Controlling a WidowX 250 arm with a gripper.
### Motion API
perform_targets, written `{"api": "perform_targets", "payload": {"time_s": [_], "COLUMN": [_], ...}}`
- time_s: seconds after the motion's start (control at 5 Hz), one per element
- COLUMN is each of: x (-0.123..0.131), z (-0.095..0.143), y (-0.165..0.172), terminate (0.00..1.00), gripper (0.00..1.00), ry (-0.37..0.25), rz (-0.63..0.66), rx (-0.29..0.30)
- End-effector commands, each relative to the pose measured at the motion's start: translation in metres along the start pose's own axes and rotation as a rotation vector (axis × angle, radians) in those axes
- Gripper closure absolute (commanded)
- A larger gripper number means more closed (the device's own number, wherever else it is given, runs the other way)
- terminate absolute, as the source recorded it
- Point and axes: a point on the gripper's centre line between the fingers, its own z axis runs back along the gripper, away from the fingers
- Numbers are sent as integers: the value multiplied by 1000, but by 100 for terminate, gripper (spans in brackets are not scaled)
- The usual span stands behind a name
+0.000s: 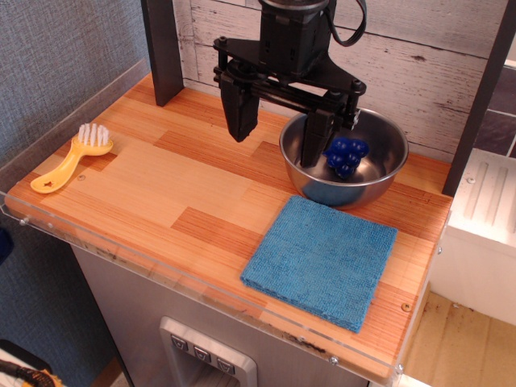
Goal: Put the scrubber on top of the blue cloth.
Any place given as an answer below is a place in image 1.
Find yellow scrubber brush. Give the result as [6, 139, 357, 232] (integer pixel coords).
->
[31, 123, 114, 194]

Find dark upright post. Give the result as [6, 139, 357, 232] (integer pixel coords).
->
[141, 0, 184, 106]
[442, 0, 515, 197]

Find clear acrylic edge guard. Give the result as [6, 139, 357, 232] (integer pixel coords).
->
[1, 61, 451, 386]

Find stainless steel bowl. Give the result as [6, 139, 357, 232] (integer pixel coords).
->
[280, 109, 409, 209]

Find blue folded cloth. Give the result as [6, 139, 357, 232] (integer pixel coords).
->
[240, 196, 397, 333]

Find black yellow object bottom left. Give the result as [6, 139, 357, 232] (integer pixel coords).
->
[1, 339, 63, 386]

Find grey toy fridge cabinet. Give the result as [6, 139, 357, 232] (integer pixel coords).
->
[73, 248, 368, 386]

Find dark right upright post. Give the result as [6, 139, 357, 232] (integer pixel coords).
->
[442, 0, 515, 197]

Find dark left upright post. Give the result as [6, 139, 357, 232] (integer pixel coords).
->
[141, 0, 184, 106]

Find blue toy grapes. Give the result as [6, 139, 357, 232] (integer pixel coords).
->
[323, 137, 369, 179]

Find white toy sink unit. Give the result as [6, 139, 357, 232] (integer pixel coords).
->
[427, 59, 516, 326]

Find silver dispenser button panel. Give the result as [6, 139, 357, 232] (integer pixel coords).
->
[160, 316, 258, 386]

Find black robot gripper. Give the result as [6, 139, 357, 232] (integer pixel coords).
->
[213, 1, 367, 168]

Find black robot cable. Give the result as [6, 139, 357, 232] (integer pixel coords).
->
[325, 0, 368, 47]

